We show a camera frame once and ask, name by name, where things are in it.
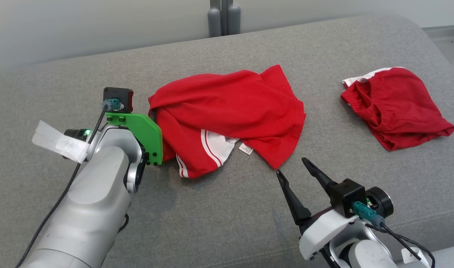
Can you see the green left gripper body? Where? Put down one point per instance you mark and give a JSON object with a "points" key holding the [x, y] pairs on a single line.
{"points": [[145, 134]]}

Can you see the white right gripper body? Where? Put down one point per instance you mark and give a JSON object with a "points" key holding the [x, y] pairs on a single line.
{"points": [[318, 234]]}

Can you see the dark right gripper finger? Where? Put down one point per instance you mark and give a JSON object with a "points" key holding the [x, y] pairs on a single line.
{"points": [[319, 175], [293, 201]]}

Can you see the red white jersey shirt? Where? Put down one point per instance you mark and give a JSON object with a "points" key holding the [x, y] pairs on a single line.
{"points": [[234, 104]]}

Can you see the red shorts white stripe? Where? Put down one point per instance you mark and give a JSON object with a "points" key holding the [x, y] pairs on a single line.
{"points": [[401, 108]]}

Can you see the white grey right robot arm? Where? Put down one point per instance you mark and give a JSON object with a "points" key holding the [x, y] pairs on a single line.
{"points": [[368, 255]]}

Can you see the grey metal stand posts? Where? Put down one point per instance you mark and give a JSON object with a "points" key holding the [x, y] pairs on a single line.
{"points": [[224, 18]]}

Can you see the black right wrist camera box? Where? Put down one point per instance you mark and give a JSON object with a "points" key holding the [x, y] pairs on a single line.
{"points": [[345, 195]]}

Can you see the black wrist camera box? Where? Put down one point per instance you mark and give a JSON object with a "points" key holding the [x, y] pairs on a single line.
{"points": [[119, 93], [345, 195]]}

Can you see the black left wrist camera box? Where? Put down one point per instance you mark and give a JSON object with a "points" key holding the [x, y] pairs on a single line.
{"points": [[119, 93]]}

